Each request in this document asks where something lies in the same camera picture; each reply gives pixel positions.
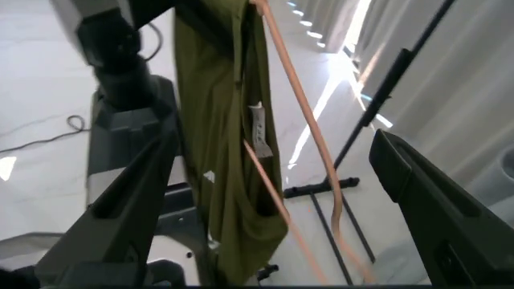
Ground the black clothes rack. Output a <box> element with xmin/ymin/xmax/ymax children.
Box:
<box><xmin>283</xmin><ymin>0</ymin><xmax>459</xmax><ymax>286</ymax></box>

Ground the black cable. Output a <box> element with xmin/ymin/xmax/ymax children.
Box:
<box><xmin>142</xmin><ymin>22</ymin><xmax>165</xmax><ymax>63</ymax></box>
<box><xmin>0</xmin><ymin>115</ymin><xmax>92</xmax><ymax>155</ymax></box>

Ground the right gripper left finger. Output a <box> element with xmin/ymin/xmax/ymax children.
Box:
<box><xmin>35</xmin><ymin>120</ymin><xmax>180</xmax><ymax>287</ymax></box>

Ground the green long-sleeved shirt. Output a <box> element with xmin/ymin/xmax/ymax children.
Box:
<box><xmin>173</xmin><ymin>0</ymin><xmax>289</xmax><ymax>286</ymax></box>

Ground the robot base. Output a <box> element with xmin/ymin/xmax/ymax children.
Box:
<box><xmin>0</xmin><ymin>75</ymin><xmax>214</xmax><ymax>287</ymax></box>

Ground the pink clothes hanger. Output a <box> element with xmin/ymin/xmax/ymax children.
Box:
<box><xmin>243</xmin><ymin>0</ymin><xmax>378</xmax><ymax>286</ymax></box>

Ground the white curtain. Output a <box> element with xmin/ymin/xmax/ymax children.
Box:
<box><xmin>353</xmin><ymin>0</ymin><xmax>514</xmax><ymax>210</ymax></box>

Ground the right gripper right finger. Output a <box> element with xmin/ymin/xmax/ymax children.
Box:
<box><xmin>369</xmin><ymin>128</ymin><xmax>514</xmax><ymax>287</ymax></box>

